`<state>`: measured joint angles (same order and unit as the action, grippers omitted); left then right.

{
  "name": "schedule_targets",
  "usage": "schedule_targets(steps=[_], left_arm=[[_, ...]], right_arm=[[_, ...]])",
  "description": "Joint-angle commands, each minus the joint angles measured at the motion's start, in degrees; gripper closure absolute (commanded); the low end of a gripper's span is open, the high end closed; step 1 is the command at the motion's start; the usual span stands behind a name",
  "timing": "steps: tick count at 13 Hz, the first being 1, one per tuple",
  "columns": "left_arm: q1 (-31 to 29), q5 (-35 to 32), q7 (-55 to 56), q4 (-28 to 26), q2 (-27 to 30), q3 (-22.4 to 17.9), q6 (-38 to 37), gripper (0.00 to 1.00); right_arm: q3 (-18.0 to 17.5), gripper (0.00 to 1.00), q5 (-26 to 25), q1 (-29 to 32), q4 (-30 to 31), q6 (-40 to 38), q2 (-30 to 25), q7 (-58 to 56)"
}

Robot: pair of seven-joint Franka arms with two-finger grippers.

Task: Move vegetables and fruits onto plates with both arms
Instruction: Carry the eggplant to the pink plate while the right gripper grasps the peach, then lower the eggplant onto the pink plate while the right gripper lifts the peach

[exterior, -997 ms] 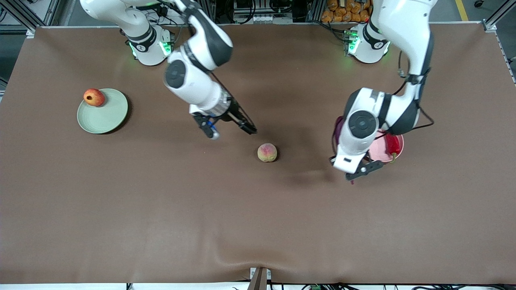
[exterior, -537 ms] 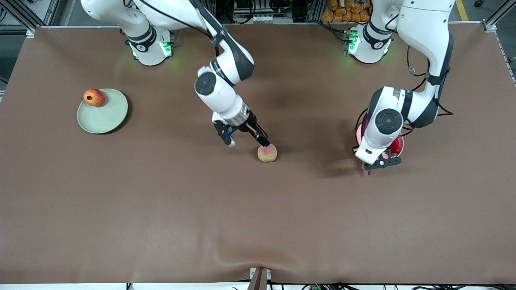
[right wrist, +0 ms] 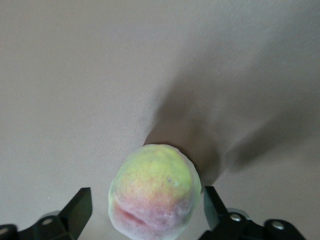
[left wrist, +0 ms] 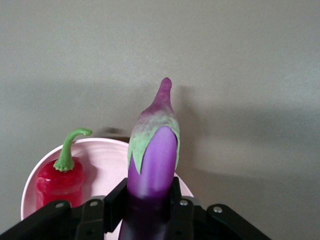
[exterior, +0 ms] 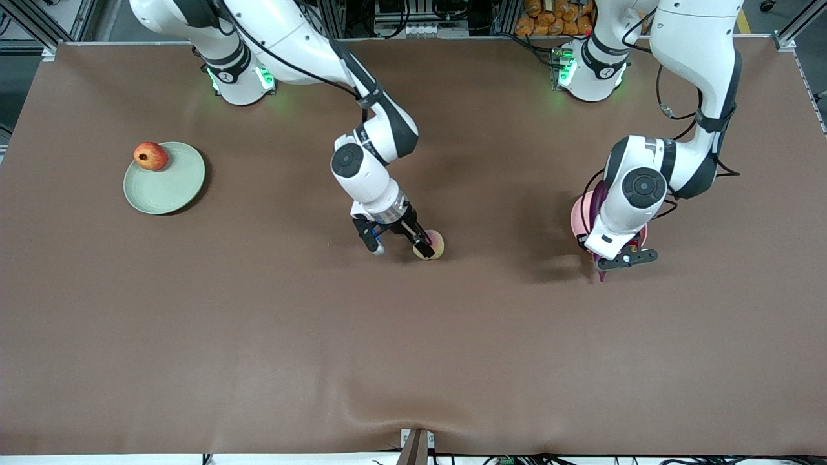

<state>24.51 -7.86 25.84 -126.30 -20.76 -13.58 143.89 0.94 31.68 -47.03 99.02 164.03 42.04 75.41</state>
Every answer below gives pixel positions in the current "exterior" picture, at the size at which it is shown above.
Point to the pink plate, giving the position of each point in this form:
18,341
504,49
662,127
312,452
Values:
577,219

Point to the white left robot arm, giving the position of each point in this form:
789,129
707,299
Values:
698,45

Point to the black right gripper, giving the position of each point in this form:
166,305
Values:
405,225

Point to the light green plate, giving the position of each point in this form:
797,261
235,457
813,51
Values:
164,187

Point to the orange packed goods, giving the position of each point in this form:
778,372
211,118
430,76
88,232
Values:
549,22

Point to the white terminal block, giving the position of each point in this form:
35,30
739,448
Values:
421,30

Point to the aluminium frame strut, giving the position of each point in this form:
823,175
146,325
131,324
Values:
87,18
785,40

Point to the yellow pink peach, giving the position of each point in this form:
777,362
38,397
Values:
438,245

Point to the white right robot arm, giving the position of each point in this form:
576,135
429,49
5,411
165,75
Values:
291,39

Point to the purple eggplant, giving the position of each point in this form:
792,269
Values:
602,271

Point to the red apple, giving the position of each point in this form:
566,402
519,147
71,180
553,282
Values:
150,156

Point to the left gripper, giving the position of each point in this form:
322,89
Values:
581,242

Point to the brown table mat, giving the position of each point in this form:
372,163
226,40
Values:
258,336

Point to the metal table clamp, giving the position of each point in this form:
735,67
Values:
417,445

